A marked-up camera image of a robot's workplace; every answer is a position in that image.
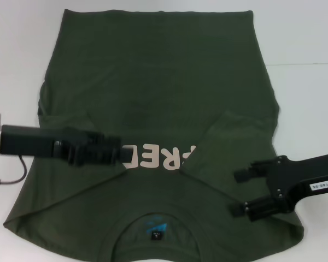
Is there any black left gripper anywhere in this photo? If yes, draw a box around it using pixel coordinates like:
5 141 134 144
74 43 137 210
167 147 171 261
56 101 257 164
0 124 133 167

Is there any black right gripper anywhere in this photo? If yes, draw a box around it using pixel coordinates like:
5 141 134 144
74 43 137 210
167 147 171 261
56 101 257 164
229 151 328 229

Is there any dark green printed t-shirt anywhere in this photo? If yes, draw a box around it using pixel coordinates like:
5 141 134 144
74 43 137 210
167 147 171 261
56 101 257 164
4 8 304 262

